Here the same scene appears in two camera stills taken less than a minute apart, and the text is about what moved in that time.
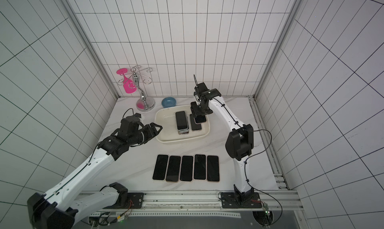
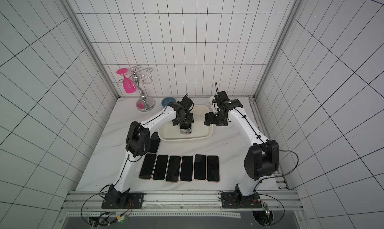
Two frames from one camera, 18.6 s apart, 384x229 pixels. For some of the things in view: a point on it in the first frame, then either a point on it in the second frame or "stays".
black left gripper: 150,134 -> 190,119
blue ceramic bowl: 168,102 stays
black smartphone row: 186,168 stays
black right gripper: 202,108 -> 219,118
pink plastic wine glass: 129,86 stays
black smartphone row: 173,170 stays
